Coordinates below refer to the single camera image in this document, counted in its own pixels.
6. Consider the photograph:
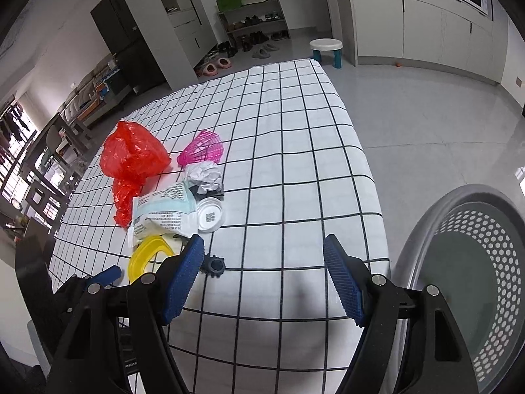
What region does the black spiky rubber ring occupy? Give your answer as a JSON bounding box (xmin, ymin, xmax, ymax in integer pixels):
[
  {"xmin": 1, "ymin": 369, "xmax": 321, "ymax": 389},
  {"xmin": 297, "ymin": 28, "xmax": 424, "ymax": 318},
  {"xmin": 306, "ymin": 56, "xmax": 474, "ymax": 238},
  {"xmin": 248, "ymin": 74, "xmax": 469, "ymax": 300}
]
[{"xmin": 200, "ymin": 254, "xmax": 227, "ymax": 279}]

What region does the yellow plastic ring piece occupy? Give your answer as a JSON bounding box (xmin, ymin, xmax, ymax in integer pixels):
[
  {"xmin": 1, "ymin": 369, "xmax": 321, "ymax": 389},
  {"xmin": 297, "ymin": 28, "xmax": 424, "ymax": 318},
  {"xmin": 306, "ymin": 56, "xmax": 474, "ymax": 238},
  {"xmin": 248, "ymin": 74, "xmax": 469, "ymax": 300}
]
[{"xmin": 127, "ymin": 233, "xmax": 176, "ymax": 284}]

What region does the white blue printed package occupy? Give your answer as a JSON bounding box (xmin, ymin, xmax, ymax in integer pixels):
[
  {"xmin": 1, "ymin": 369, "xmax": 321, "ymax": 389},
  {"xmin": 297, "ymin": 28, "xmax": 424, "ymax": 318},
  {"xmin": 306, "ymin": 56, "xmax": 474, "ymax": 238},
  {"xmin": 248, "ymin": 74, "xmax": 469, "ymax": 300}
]
[{"xmin": 127, "ymin": 181, "xmax": 199, "ymax": 248}]

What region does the white grey paper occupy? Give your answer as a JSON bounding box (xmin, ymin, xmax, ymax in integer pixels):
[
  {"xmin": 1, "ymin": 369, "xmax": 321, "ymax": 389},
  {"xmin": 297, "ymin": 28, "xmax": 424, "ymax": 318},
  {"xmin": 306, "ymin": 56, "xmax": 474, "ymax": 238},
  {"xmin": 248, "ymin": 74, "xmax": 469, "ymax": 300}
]
[{"xmin": 184, "ymin": 160, "xmax": 223, "ymax": 197}]

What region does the pink foam fruit net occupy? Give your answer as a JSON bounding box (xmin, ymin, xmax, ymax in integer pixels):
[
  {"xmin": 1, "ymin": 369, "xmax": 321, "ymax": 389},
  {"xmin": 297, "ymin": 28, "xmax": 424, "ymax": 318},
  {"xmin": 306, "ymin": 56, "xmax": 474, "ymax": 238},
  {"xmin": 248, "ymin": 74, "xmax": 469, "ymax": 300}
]
[{"xmin": 177, "ymin": 130, "xmax": 223, "ymax": 167}]

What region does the red plastic bag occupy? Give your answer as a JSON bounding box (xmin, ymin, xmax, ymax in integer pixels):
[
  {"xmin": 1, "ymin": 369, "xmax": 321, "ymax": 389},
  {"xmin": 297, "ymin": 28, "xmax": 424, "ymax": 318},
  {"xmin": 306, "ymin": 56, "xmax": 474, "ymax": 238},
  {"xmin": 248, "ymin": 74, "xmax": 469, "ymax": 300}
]
[{"xmin": 100, "ymin": 121, "xmax": 171, "ymax": 229}]

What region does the grey perforated laundry basket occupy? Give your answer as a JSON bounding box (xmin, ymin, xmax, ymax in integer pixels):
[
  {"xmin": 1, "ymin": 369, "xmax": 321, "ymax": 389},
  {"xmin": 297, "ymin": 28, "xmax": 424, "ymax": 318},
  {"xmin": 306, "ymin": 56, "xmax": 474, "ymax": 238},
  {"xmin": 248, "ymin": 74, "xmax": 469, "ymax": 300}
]
[{"xmin": 392, "ymin": 184, "xmax": 524, "ymax": 393}]

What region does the white black grid tablecloth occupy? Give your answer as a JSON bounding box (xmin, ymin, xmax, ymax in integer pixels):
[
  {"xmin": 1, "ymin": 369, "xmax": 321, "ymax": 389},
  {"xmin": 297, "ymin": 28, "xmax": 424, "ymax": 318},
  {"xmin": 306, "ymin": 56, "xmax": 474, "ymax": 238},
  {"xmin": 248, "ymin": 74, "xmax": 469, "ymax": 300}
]
[{"xmin": 48, "ymin": 58, "xmax": 391, "ymax": 394}]

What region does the pink slippers pair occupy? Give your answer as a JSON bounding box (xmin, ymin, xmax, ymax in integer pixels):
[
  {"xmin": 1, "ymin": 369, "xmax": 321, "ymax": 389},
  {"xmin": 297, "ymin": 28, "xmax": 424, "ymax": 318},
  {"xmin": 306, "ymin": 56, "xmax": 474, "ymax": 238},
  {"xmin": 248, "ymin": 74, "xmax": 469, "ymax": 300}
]
[{"xmin": 201, "ymin": 57, "xmax": 231, "ymax": 77}]

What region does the beige sofa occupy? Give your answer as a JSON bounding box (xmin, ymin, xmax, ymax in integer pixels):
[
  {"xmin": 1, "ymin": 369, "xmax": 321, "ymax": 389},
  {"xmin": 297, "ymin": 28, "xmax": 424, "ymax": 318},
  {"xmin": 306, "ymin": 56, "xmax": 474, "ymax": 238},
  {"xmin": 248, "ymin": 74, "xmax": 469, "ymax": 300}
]
[{"xmin": 58, "ymin": 54, "xmax": 132, "ymax": 126}]

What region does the grey slippers pair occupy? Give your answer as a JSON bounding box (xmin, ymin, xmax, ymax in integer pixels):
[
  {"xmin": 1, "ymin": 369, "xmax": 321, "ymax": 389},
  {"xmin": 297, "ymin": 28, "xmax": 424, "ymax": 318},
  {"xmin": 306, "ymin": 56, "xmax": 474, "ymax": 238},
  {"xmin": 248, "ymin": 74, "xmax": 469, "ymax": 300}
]
[{"xmin": 252, "ymin": 43, "xmax": 280, "ymax": 60}]

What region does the white round plastic stool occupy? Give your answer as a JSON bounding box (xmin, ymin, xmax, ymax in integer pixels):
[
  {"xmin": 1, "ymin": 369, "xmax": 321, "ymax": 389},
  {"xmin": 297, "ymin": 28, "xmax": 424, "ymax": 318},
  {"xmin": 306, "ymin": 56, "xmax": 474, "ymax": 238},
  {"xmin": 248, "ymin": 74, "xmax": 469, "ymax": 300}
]
[{"xmin": 310, "ymin": 38, "xmax": 344, "ymax": 69}]

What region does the tall grey cupboard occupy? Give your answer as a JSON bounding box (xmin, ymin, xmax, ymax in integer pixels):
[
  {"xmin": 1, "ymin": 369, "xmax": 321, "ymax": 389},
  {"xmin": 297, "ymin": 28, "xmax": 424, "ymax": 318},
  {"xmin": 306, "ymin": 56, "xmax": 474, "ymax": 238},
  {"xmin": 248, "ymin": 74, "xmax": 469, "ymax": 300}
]
[{"xmin": 125, "ymin": 0, "xmax": 217, "ymax": 91}]

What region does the grey shoe rack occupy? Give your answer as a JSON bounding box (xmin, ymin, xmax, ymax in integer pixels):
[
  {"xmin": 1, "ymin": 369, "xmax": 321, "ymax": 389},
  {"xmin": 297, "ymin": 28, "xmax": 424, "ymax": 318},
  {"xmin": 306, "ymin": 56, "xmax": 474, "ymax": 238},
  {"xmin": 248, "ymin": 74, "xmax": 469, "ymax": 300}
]
[{"xmin": 218, "ymin": 0, "xmax": 290, "ymax": 52}]

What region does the dark wardrobe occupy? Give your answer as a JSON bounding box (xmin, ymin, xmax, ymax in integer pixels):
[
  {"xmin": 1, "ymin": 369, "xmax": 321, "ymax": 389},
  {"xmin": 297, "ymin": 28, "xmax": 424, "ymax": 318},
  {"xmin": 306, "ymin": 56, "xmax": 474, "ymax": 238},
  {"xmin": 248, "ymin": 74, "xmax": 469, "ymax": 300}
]
[{"xmin": 91, "ymin": 0, "xmax": 166, "ymax": 94}]

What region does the green handbag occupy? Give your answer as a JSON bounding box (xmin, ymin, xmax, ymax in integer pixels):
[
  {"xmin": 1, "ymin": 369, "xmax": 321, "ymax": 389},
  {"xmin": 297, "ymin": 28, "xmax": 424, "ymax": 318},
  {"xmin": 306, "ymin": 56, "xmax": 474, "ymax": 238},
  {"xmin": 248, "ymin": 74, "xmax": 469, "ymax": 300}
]
[{"xmin": 215, "ymin": 0, "xmax": 242, "ymax": 12}]

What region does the long grey cabinet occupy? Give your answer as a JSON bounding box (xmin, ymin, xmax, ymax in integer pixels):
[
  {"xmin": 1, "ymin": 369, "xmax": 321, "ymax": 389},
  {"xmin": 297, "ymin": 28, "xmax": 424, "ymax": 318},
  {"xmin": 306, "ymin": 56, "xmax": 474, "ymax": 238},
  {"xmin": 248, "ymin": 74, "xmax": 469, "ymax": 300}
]
[{"xmin": 336, "ymin": 0, "xmax": 508, "ymax": 84}]

